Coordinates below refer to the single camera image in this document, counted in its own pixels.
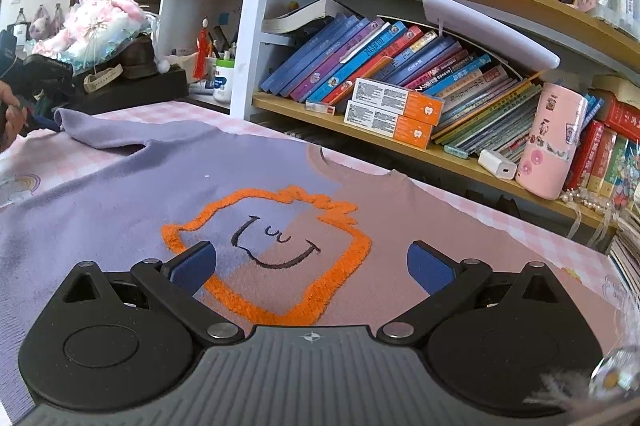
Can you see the pink sticker tumbler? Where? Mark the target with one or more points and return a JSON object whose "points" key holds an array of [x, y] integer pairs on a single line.
{"points": [[550, 141]]}

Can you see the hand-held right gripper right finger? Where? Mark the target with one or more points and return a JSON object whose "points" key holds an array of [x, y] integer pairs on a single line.
{"points": [[430, 268]]}

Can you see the row of blue leaning books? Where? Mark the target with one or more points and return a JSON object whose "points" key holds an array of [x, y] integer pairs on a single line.
{"points": [[380, 56]]}

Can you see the person's left hand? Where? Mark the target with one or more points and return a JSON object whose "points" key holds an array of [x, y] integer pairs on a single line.
{"points": [[11, 126]]}

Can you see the white charger plug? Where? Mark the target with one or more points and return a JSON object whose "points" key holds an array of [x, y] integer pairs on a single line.
{"points": [[497, 164]]}

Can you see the beige wrist watch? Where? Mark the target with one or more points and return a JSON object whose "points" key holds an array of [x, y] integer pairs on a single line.
{"points": [[102, 77]]}

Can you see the black box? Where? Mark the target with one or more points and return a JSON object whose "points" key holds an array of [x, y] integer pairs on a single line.
{"points": [[135, 93]]}

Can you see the brown hat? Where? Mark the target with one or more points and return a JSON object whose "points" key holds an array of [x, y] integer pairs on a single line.
{"points": [[137, 56]]}

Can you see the small white and red box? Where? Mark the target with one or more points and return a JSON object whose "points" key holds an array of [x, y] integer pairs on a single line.
{"points": [[320, 108]]}

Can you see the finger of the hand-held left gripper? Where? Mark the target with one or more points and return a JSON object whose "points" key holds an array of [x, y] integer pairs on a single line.
{"points": [[42, 120]]}

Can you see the bunch of pens and pencils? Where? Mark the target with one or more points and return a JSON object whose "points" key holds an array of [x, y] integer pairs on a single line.
{"points": [[222, 46]]}

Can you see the pink and white plush bouquet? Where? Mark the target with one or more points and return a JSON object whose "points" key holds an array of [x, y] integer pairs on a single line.
{"points": [[95, 26]]}

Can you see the white pompom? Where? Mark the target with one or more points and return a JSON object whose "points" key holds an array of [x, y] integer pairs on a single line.
{"points": [[163, 65]]}

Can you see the white jar with green lid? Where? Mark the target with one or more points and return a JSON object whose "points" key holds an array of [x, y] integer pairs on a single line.
{"points": [[223, 81]]}

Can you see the stack of papers and booklets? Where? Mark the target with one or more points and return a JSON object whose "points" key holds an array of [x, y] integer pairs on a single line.
{"points": [[627, 246]]}

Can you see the row of red spine books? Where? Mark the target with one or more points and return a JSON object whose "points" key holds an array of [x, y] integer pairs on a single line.
{"points": [[610, 156]]}

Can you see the purple and brown knitted sweater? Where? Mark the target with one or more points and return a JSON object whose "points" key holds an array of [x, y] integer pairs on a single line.
{"points": [[400, 216]]}

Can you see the orange and white carton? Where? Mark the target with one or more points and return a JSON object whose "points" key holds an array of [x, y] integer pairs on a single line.
{"points": [[395, 98], [385, 123]]}

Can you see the white flat lamp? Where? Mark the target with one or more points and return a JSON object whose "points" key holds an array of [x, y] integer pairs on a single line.
{"points": [[490, 31]]}

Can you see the red tassel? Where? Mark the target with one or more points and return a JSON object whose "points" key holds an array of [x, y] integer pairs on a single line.
{"points": [[202, 53]]}

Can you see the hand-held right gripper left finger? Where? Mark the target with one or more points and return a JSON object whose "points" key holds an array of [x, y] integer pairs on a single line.
{"points": [[192, 268]]}

